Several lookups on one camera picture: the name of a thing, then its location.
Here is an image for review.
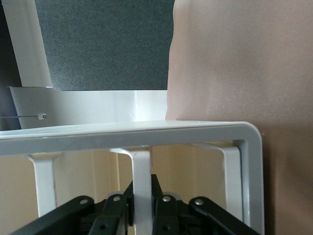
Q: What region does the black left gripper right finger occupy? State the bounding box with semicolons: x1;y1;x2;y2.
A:
151;174;260;235

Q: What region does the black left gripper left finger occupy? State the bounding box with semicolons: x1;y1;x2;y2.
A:
12;180;134;235

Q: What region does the empty white drawer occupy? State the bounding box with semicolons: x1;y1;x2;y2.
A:
151;143;243;235

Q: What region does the white drawer cabinet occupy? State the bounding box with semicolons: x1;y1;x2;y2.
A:
0;121;265;235

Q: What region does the white wall panel frame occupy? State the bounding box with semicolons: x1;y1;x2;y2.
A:
0;0;169;130

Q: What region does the thin wire with white clip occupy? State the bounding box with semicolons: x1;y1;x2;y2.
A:
0;112;47;121

